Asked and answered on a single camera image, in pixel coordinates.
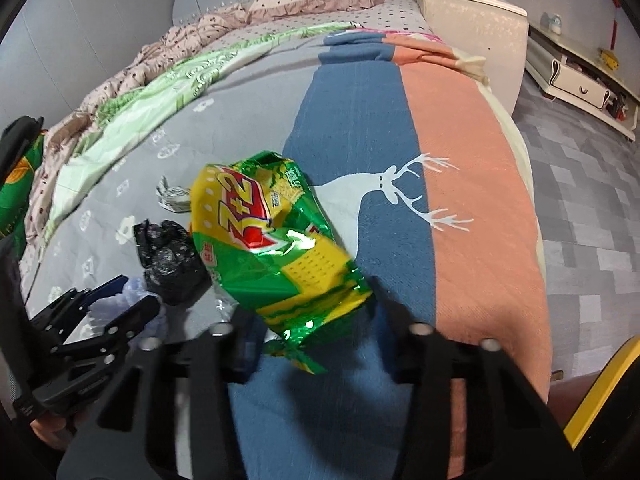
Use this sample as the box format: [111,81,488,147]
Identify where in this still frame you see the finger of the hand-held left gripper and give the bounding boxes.
[60,295,162,367]
[27,274,132,343]

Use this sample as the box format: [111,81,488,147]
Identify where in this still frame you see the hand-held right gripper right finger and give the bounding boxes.
[377,302,588,480]

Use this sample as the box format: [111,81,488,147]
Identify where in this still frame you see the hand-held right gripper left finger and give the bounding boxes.
[95,305,266,480]

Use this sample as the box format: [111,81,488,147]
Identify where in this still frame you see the lavender plastic bag wad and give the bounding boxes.
[85,280,171,343]

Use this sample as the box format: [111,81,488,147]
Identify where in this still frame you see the small black plastic bag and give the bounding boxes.
[132,219,213,306]

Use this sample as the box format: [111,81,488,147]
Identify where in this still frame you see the green yellow snack packet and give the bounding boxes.
[189,150,373,376]

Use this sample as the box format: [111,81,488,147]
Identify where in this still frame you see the striped paper wrapper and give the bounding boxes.
[155,175,193,211]

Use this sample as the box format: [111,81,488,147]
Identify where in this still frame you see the person's left hand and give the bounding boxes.
[29,402,81,450]

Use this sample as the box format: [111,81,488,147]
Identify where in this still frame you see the green printed cloth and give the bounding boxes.
[0,130,48,241]

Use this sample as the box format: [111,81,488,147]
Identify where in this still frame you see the dark cloth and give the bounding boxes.
[0,116,46,186]

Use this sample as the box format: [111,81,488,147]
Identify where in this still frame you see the green floral quilt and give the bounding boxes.
[42,21,361,231]

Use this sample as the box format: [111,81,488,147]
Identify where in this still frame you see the grey bed with headboard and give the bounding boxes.
[20,30,556,480]

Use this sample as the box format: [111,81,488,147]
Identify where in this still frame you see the pink dotted duvet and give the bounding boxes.
[27,10,251,246]

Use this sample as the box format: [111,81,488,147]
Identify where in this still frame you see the cream low cabinet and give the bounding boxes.
[525,22,640,141]

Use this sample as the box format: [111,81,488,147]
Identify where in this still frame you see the red items under cabinet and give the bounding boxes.
[607,92,629,121]

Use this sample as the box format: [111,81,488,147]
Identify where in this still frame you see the cream bedside cabinet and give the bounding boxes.
[407,0,530,116]

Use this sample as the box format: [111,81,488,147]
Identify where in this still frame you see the dotted bed sheet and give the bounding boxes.
[220,0,431,46]

